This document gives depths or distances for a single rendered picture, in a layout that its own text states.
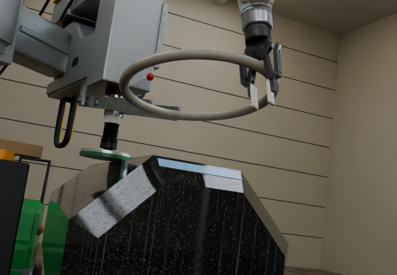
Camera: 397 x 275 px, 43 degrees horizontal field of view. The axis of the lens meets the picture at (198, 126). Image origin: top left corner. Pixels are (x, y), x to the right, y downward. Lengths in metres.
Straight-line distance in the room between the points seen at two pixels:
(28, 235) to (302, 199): 5.73
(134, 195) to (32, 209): 2.04
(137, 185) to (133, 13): 0.85
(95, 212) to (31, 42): 1.14
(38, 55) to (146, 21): 0.59
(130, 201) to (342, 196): 7.06
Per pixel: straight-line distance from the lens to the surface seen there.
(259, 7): 1.48
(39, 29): 2.52
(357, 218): 8.16
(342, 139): 8.65
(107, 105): 2.06
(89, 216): 1.55
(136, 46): 2.13
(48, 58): 2.55
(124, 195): 1.57
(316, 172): 8.66
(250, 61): 1.40
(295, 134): 8.45
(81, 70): 2.35
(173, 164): 1.64
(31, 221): 3.51
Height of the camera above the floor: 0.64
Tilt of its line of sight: 10 degrees up
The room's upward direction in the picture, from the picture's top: 7 degrees clockwise
